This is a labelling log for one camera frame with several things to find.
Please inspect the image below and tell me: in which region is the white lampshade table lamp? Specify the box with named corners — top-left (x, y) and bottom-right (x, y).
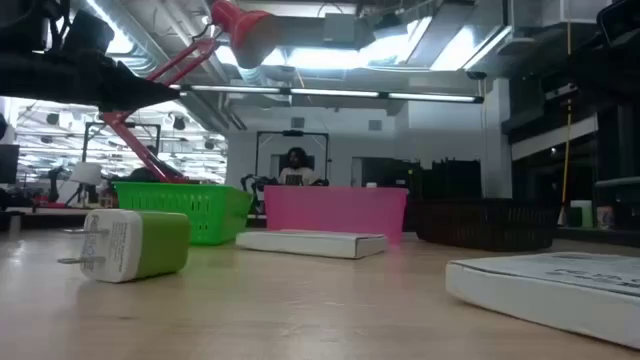
top-left (68, 162), bottom-right (104, 206)

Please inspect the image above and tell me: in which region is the pink plastic bin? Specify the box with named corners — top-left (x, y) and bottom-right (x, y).
top-left (263, 185), bottom-right (409, 245)

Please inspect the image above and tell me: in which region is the black plastic basket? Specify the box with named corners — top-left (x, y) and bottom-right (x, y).
top-left (415, 198), bottom-right (562, 252)

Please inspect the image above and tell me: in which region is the person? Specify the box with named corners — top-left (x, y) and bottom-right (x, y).
top-left (277, 146), bottom-right (321, 187)
top-left (125, 144), bottom-right (162, 183)

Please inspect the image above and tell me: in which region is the LED light bar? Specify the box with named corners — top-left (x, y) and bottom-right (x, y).
top-left (169, 83), bottom-right (485, 105)

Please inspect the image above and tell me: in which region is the green and white USB charger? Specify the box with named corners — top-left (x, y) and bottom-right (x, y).
top-left (57, 208), bottom-right (192, 284)

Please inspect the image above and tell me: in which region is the black monitor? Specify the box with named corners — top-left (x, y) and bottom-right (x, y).
top-left (0, 144), bottom-right (20, 185)

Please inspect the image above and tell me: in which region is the white cardboard box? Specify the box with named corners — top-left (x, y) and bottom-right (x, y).
top-left (445, 251), bottom-right (640, 350)
top-left (235, 229), bottom-right (389, 260)

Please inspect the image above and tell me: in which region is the yellow hanging cable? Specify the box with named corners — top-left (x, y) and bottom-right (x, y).
top-left (560, 19), bottom-right (574, 207)

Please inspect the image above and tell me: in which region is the green and white container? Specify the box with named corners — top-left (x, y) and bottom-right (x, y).
top-left (569, 199), bottom-right (594, 229)

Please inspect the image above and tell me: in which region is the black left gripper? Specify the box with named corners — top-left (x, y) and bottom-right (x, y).
top-left (0, 0), bottom-right (181, 114)

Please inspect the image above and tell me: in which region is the green plastic basket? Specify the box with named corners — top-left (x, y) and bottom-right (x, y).
top-left (113, 181), bottom-right (254, 246)

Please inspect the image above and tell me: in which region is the red desk lamp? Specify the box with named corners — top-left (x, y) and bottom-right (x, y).
top-left (102, 0), bottom-right (281, 184)

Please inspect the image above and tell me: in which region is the black aluminium table frame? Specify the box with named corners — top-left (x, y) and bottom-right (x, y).
top-left (0, 207), bottom-right (119, 232)

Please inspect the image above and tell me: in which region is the colourful can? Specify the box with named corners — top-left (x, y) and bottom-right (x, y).
top-left (595, 205), bottom-right (616, 230)

